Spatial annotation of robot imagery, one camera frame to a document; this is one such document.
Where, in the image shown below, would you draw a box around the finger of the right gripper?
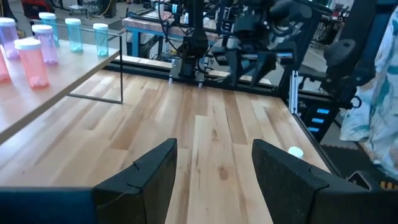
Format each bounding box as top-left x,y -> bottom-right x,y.
249,52 -> 278,88
226,51 -> 247,88

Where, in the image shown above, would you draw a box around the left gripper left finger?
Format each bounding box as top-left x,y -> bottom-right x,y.
92,138 -> 178,224

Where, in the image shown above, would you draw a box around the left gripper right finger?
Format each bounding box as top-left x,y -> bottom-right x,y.
251,138 -> 336,224

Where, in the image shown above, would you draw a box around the hazard striped black mat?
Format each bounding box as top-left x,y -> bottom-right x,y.
320,143 -> 398,191

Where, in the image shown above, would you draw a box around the black box blue lights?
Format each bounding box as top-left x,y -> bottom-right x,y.
298,98 -> 340,143

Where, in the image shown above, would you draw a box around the black office chair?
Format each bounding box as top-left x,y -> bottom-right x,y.
297,37 -> 377,110

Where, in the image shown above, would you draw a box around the blue legged wooden table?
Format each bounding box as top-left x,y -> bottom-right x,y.
121,11 -> 220,58

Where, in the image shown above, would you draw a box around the teal leaf patterned cloth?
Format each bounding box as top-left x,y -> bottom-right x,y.
338,6 -> 398,182

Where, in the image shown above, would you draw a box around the red black equipment case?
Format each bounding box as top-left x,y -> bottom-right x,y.
21,0 -> 56,19

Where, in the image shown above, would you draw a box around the silver aluminium post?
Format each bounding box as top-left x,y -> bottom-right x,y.
289,70 -> 300,115

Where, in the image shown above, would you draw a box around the wooden shelf black metal frame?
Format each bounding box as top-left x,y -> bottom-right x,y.
0,18 -> 124,144

